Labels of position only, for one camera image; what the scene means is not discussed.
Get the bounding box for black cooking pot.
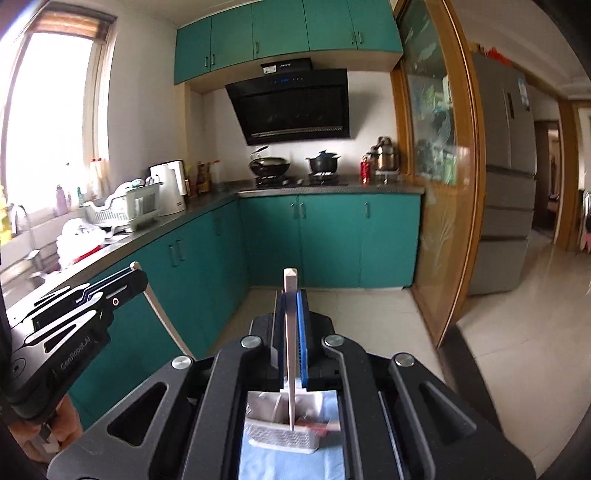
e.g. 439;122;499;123
305;148;342;175

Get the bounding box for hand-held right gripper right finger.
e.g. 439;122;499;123
295;288;536;480

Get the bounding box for grey refrigerator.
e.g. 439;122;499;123
466;50;539;297

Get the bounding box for black range hood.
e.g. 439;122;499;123
224;56;351;147

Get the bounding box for white plastic bag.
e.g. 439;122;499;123
56;218;107;269

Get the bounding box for gas stove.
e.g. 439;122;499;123
252;172;350;188

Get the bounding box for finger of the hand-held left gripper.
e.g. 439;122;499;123
76;266;150;320

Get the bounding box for green base cabinet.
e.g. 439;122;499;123
237;192;424;291
60;198;253;366

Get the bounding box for green wall cabinets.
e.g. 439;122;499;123
174;0;404;85

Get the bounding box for metal faucet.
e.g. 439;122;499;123
11;205;45;274

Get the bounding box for person's left hand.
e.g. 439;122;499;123
11;394;85;468

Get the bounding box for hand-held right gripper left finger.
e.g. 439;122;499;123
87;291;289;480

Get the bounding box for wooden door frame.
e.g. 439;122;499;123
555;98;583;253

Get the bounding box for blue striped towel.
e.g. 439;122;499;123
237;394;347;480

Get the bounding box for white electric kettle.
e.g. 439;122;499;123
150;159;188;216

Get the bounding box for beige chopstick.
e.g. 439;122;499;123
130;261;195;361
282;267;300;433

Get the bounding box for black wok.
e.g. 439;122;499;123
248;145;293;179

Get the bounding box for wooden framed glass door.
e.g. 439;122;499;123
390;0;488;350

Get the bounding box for white dish rack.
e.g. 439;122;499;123
82;180;165;234

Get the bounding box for white bottle with red cap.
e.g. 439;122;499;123
90;158;110;200

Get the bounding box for window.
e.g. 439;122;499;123
0;11;117;219

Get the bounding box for dark red chopstick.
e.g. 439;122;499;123
298;417;342;436

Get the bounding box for metal kettle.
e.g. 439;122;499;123
369;136;402;172

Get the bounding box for white plastic utensil holder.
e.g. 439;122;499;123
243;390;343;456

